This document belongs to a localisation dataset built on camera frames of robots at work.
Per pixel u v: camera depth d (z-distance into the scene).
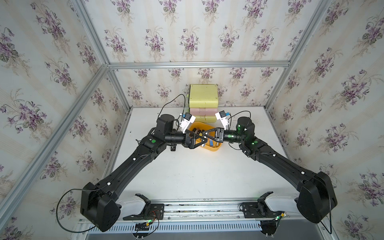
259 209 0.66
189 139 0.60
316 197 0.40
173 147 0.93
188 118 0.63
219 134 0.64
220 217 0.72
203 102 0.95
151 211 0.73
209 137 0.67
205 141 0.63
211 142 0.67
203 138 0.69
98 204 0.38
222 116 0.67
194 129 1.04
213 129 0.67
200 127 1.04
